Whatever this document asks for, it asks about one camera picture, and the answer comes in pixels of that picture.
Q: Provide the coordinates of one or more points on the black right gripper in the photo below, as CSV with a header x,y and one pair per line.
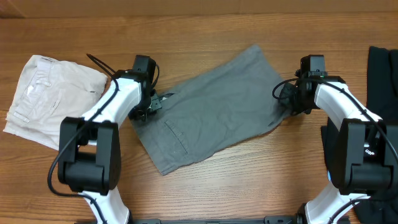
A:
x,y
285,101

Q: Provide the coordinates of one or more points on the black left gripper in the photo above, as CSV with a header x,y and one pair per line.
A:
x,y
137,114

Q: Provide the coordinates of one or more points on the grey shorts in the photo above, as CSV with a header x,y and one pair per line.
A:
x,y
212,111

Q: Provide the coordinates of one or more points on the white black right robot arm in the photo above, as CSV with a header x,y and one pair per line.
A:
x,y
364,156

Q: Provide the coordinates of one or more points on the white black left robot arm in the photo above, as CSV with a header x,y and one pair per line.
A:
x,y
89,156

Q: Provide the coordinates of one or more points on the black garment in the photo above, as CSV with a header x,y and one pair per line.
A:
x,y
382,100

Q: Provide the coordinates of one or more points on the white folded shorts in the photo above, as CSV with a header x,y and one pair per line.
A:
x,y
48,91

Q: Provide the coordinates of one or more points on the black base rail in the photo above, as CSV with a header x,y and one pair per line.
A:
x,y
265,220

